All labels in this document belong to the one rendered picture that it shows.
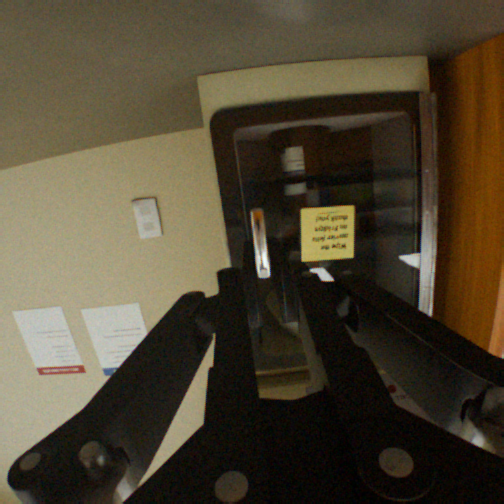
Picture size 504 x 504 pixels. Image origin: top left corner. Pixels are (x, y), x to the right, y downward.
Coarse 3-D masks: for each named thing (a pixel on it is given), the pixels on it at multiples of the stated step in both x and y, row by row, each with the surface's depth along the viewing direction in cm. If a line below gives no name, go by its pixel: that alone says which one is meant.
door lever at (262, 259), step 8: (256, 208) 34; (256, 216) 34; (256, 224) 34; (264, 224) 35; (256, 232) 35; (264, 232) 35; (256, 240) 35; (264, 240) 35; (256, 248) 35; (264, 248) 35; (256, 256) 36; (264, 256) 35; (256, 264) 41; (264, 264) 36; (264, 272) 36
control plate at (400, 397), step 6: (384, 378) 44; (390, 378) 44; (390, 384) 44; (396, 384) 44; (306, 390) 45; (312, 390) 44; (396, 390) 43; (402, 390) 43; (396, 396) 43; (402, 396) 43; (408, 396) 43; (396, 402) 42; (402, 402) 42; (408, 402) 42; (414, 402) 42; (408, 408) 42; (414, 408) 42; (420, 408) 41; (420, 414) 41; (426, 414) 41
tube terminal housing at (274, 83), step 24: (240, 72) 35; (264, 72) 35; (288, 72) 35; (312, 72) 35; (336, 72) 35; (360, 72) 35; (384, 72) 35; (408, 72) 35; (216, 96) 36; (240, 96) 36; (264, 96) 36; (288, 96) 36; (312, 96) 36; (216, 192) 39
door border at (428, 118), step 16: (432, 112) 36; (432, 128) 36; (432, 144) 37; (432, 160) 37; (432, 176) 38; (432, 192) 39; (432, 208) 39; (432, 224) 40; (432, 240) 41; (432, 256) 41; (432, 288) 42
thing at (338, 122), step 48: (336, 96) 35; (384, 96) 35; (240, 144) 36; (288, 144) 37; (336, 144) 37; (384, 144) 37; (240, 192) 38; (288, 192) 38; (336, 192) 38; (384, 192) 39; (240, 240) 40; (288, 240) 40; (384, 240) 41; (384, 288) 43; (288, 336) 44
